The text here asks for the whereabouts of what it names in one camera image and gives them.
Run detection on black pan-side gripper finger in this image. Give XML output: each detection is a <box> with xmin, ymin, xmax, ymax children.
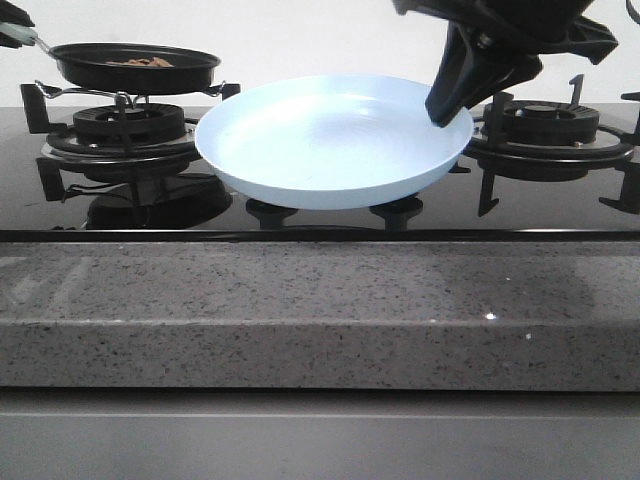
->
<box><xmin>1</xmin><ymin>0</ymin><xmax>36</xmax><ymax>49</ymax></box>

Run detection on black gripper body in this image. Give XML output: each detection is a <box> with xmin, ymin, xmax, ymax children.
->
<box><xmin>393</xmin><ymin>0</ymin><xmax>618</xmax><ymax>65</ymax></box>

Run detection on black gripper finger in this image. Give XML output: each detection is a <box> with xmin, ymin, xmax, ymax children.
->
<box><xmin>464</xmin><ymin>55</ymin><xmax>543</xmax><ymax>108</ymax></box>
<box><xmin>425</xmin><ymin>22</ymin><xmax>473</xmax><ymax>127</ymax></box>

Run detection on black frying pan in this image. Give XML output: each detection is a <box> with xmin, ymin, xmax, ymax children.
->
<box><xmin>35</xmin><ymin>32</ymin><xmax>221</xmax><ymax>95</ymax></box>

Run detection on brown meat pieces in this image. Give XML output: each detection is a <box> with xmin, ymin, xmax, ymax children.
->
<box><xmin>107</xmin><ymin>57</ymin><xmax>173</xmax><ymax>68</ymax></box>

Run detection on light blue plate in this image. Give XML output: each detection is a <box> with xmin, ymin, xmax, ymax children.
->
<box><xmin>195</xmin><ymin>74</ymin><xmax>474</xmax><ymax>210</ymax></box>

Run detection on right black gas burner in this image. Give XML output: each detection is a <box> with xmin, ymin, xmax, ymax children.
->
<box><xmin>500</xmin><ymin>100</ymin><xmax>600</xmax><ymax>146</ymax></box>

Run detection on black gas burner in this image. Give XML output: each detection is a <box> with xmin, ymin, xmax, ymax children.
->
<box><xmin>73</xmin><ymin>103</ymin><xmax>186</xmax><ymax>147</ymax></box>
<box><xmin>500</xmin><ymin>100</ymin><xmax>600</xmax><ymax>146</ymax></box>

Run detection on left black gas burner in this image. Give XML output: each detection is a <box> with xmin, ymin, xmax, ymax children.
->
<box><xmin>73</xmin><ymin>103</ymin><xmax>186</xmax><ymax>147</ymax></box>

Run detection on black glass gas hob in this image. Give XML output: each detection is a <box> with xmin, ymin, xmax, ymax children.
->
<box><xmin>1</xmin><ymin>108</ymin><xmax>639</xmax><ymax>242</ymax></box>

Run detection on grey cabinet front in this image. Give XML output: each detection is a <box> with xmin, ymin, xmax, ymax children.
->
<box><xmin>1</xmin><ymin>388</ymin><xmax>639</xmax><ymax>479</ymax></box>

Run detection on wire pan reducer ring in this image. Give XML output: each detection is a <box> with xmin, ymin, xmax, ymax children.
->
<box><xmin>34</xmin><ymin>79</ymin><xmax>227</xmax><ymax>112</ymax></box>

